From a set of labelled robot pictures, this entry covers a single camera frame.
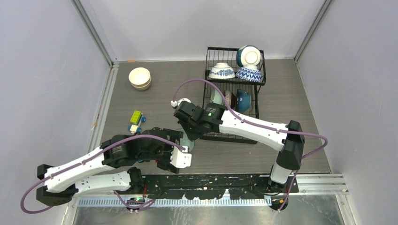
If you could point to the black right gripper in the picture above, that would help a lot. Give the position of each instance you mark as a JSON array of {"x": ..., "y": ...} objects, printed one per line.
[{"x": 192, "y": 136}]

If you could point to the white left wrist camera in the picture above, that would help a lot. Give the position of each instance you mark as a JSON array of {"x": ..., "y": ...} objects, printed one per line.
[{"x": 180, "y": 159}]

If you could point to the white blue floral bowl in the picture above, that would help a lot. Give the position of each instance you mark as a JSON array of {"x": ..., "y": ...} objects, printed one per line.
[{"x": 221, "y": 70}]

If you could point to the light green bowl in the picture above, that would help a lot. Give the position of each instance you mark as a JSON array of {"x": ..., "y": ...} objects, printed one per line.
[{"x": 216, "y": 97}]

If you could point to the black wire dish rack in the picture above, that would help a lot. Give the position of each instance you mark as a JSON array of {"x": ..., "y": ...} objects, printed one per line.
[{"x": 231, "y": 88}]

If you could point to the teal bowl white base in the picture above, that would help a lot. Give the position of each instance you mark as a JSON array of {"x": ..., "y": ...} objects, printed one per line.
[{"x": 248, "y": 55}]

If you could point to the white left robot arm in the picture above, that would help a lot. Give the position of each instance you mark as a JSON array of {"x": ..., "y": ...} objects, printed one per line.
[{"x": 110, "y": 166}]

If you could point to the toy truck with green block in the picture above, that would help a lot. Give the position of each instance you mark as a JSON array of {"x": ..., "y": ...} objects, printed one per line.
[{"x": 135, "y": 122}]

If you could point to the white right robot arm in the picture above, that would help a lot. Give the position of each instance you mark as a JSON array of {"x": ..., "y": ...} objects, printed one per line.
[{"x": 216, "y": 118}]

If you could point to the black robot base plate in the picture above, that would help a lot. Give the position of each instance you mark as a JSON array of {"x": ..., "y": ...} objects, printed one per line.
[{"x": 209, "y": 186}]

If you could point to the beige bowl with flower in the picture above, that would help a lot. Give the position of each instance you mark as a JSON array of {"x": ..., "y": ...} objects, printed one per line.
[{"x": 139, "y": 76}]

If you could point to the pale green striped bowl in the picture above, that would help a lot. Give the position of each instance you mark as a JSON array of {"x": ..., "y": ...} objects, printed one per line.
[{"x": 186, "y": 142}]

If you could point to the blue white zigzag bowl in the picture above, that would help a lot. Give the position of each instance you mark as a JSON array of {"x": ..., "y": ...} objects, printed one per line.
[{"x": 249, "y": 73}]

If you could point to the dark blue glazed bowl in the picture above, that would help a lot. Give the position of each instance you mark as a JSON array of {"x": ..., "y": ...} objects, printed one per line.
[{"x": 243, "y": 101}]

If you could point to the black patterned rim bowl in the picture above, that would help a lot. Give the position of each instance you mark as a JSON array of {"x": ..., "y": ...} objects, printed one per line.
[{"x": 231, "y": 98}]

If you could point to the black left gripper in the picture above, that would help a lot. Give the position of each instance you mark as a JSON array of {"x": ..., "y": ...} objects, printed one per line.
[{"x": 165, "y": 163}]

